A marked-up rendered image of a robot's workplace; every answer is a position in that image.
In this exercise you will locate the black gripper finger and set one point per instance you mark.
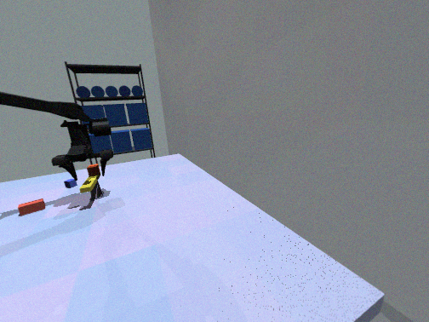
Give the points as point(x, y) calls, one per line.
point(103, 165)
point(70, 168)

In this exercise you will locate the red rectangular block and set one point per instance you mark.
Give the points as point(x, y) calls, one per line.
point(30, 207)

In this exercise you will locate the small blue block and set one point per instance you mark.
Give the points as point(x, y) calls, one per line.
point(70, 183)

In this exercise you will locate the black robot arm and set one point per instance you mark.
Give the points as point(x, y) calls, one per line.
point(71, 110)

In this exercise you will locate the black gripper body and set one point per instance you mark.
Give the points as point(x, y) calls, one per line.
point(64, 160)

